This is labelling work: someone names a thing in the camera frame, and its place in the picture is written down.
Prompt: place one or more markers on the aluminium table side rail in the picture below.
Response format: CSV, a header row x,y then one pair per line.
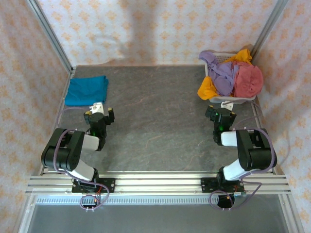
x,y
65,102
257,114

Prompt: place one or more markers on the red t-shirt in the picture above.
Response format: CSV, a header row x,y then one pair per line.
x,y
250,80

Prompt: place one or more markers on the grey metal lower panel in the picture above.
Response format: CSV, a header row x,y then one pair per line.
x,y
158,218

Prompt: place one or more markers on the blue t-shirt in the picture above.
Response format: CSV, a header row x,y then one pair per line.
x,y
87,89

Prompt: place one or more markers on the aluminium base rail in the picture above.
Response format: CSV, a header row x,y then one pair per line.
x,y
158,184

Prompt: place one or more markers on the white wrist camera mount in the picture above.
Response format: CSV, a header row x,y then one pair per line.
x,y
227,104
98,107

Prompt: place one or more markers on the lavender t-shirt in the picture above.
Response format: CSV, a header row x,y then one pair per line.
x,y
222,77

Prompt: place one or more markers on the aluminium frame post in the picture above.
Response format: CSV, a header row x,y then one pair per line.
x,y
267,29
53,38

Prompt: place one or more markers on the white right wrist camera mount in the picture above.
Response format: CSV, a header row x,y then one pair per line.
x,y
227,104

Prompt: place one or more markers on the white plastic basket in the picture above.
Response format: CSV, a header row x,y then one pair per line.
x,y
230,100

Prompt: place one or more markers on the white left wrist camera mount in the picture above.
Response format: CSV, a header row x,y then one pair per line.
x,y
98,107

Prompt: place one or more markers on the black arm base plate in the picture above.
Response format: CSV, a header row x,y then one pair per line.
x,y
108,185
207,185

